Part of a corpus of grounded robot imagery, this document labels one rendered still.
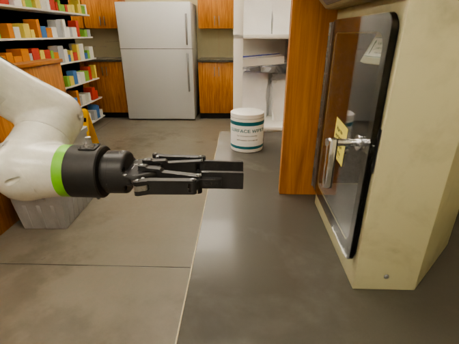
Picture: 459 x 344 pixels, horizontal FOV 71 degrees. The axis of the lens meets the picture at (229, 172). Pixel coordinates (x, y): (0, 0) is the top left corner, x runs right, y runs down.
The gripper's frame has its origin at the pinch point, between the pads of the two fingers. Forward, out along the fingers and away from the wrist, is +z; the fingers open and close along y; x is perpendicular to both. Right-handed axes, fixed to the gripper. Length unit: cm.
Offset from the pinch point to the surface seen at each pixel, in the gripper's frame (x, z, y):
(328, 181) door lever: 0.5, 17.8, -1.0
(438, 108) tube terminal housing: -13.1, 30.0, -5.4
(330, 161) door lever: -3.1, 17.5, -1.0
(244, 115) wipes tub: 6, 5, 66
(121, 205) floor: 116, -97, 187
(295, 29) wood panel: -23.2, 15.1, 31.7
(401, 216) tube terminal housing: 4.3, 28.7, -5.5
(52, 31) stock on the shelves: -19, -223, 361
